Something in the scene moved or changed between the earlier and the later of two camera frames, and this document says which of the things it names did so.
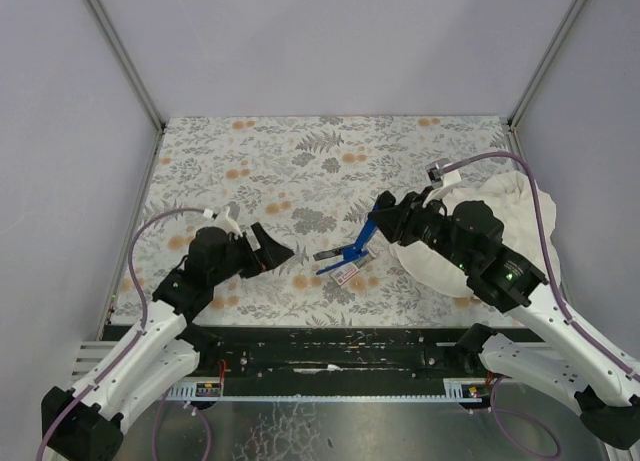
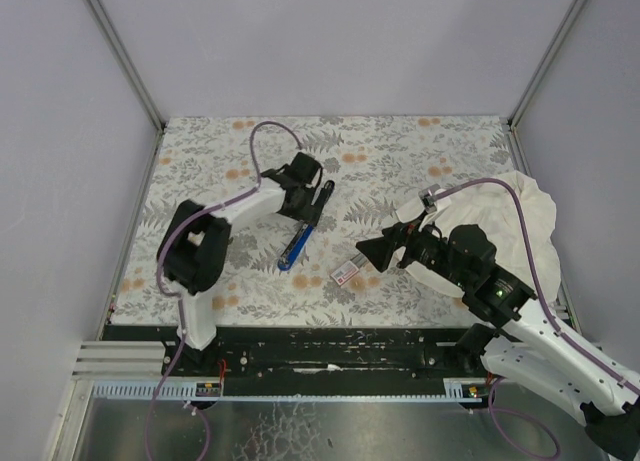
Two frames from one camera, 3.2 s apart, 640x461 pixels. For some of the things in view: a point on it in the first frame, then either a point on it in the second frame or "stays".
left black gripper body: [255, 256] -> [314, 207]
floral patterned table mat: [309, 183] stays
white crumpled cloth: [513, 199] stays
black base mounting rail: [323, 353] stays
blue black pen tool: [350, 252] -> [302, 238]
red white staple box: [344, 274] stays
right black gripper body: [398, 222] -> [401, 248]
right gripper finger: [386, 216] -> [378, 251]
